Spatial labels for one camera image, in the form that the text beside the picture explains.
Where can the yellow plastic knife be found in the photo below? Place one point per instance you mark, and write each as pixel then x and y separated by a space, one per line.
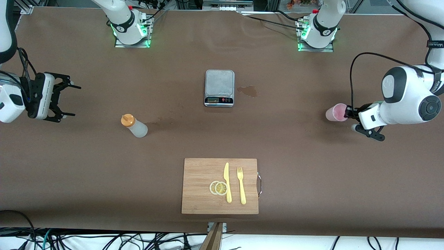
pixel 227 175

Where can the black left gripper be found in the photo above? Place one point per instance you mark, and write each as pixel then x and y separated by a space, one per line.
pixel 352 112

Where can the yellow plastic fork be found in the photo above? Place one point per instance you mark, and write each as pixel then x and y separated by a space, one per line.
pixel 241 189

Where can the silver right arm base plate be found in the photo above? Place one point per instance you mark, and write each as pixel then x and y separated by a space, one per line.
pixel 131 46

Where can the white power strip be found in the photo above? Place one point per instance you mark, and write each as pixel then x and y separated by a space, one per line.
pixel 227 7

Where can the brown table cover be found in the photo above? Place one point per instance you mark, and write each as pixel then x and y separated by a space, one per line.
pixel 104 173

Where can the wooden cutting board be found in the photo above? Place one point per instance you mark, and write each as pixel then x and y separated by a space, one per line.
pixel 197 180

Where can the silver digital kitchen scale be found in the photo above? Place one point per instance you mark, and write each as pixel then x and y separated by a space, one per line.
pixel 218 100

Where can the wooden post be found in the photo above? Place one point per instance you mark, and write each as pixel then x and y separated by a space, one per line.
pixel 213 239

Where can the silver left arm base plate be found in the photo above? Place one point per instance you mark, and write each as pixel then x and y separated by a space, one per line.
pixel 317 50

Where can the pink plastic cup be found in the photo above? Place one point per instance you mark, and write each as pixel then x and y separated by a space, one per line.
pixel 334 113

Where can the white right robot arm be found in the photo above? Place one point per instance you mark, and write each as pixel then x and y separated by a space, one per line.
pixel 123 21

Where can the yellow lemon slice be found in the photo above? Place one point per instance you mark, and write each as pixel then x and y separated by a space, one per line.
pixel 211 188
pixel 221 188

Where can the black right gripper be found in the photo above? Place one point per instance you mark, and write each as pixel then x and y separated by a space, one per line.
pixel 56 96

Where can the sauce bottle with orange cap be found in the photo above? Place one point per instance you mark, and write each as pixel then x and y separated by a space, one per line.
pixel 138 129

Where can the small metal bracket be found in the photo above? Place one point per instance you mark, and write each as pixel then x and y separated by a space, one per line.
pixel 224 227

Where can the aluminium frame profile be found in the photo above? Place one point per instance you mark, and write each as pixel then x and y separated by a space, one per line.
pixel 26 8

